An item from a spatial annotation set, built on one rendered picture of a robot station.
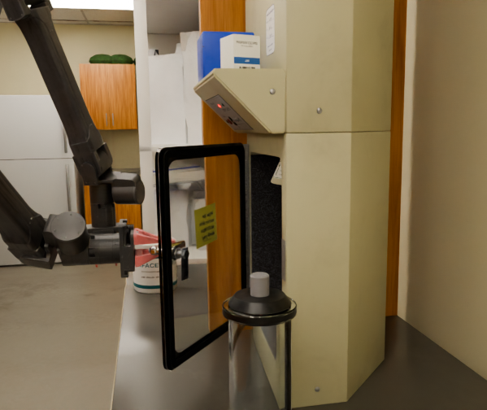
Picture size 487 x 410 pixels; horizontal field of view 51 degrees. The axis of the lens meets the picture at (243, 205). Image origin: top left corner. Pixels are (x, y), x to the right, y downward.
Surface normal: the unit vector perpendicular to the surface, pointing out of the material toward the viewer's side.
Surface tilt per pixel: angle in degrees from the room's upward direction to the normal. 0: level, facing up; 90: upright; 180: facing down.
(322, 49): 90
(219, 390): 0
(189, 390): 0
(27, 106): 90
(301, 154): 90
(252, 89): 90
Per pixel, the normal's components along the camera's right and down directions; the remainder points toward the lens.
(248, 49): 0.46, 0.12
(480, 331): -0.98, 0.04
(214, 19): 0.19, 0.14
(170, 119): -0.24, 0.19
